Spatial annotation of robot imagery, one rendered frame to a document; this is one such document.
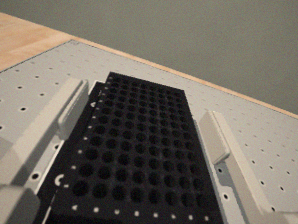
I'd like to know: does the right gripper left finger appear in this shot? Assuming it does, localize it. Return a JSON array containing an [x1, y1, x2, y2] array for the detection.
[[0, 77, 89, 224]]

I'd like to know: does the grey flat rectangular base plate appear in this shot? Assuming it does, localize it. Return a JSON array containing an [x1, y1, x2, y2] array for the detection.
[[0, 39, 298, 224]]

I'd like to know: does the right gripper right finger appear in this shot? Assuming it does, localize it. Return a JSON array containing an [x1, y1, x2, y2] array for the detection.
[[199, 110, 298, 224]]

